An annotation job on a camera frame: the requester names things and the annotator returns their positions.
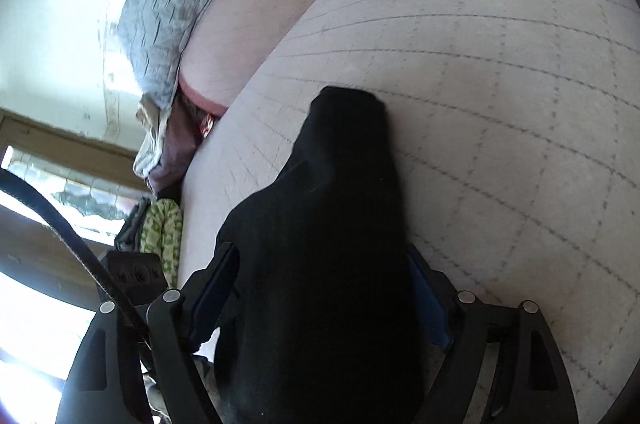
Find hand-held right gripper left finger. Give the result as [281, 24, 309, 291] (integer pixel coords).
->
[55, 241, 242, 424]

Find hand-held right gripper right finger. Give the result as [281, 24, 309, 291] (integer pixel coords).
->
[407, 244, 581, 424]

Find black pants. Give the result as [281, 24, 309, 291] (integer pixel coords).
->
[212, 86, 453, 424]

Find dark grey garment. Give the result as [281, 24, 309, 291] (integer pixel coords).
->
[115, 198, 152, 255]

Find green patterned blanket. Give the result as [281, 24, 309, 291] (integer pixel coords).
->
[139, 199, 185, 287]

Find window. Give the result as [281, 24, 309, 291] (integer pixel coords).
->
[0, 144, 147, 250]

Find purple blanket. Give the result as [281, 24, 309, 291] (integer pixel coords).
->
[147, 96, 203, 195]

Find beige folded cloth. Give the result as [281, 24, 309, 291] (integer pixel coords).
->
[132, 93, 176, 179]

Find pink quilted bed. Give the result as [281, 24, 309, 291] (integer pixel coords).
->
[177, 0, 640, 424]

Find pink bolster cushion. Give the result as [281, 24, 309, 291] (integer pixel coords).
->
[177, 0, 401, 115]

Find black cable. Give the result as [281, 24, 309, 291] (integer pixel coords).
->
[0, 168, 153, 342]

